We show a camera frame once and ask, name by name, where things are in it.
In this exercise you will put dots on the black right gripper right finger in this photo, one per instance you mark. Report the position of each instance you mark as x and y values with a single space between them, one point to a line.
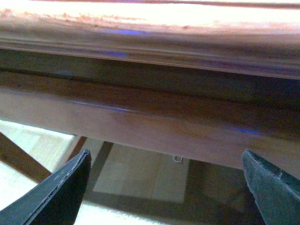
276 192

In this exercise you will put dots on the wooden keyboard tray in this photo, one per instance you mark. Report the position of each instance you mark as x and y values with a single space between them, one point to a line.
197 128

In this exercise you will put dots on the wooden desk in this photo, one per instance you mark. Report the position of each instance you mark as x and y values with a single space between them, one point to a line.
252 37

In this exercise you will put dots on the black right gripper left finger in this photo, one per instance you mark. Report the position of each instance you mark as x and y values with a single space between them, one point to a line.
56 200

